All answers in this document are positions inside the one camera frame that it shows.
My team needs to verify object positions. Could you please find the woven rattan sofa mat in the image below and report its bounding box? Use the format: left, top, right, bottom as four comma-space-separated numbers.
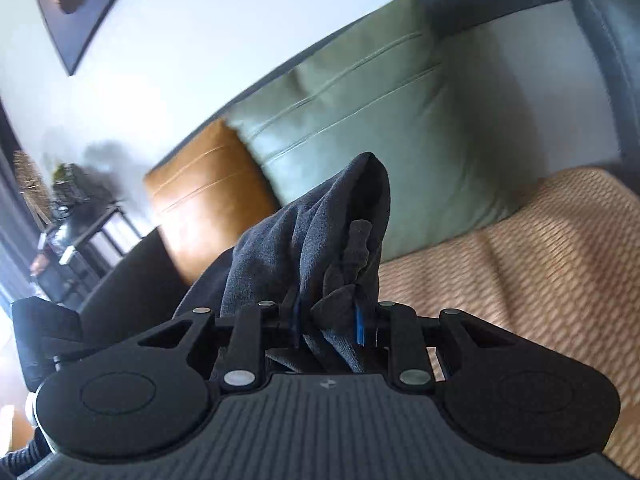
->
375, 166, 640, 477

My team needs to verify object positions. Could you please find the dark framed wall picture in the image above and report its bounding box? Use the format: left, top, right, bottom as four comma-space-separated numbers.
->
29, 0, 150, 78

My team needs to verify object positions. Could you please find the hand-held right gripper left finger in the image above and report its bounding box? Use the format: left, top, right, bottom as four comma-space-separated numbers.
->
134, 287, 304, 394

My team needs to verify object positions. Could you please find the dark grey shirt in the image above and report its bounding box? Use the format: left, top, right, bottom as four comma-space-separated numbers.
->
172, 151, 392, 376

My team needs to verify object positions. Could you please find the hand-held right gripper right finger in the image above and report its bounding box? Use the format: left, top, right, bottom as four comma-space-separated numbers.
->
352, 285, 518, 394

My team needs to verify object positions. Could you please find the grey leather cushion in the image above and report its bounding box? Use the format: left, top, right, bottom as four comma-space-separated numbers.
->
545, 0, 640, 171

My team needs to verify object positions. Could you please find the orange leather cushion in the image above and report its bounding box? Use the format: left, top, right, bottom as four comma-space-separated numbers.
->
143, 119, 282, 287

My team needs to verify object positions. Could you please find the black metal shelf unit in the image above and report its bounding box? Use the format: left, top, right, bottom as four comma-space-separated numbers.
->
30, 199, 147, 303

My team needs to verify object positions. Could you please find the pale green leather cushion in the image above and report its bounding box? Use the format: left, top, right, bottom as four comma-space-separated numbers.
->
224, 0, 543, 263

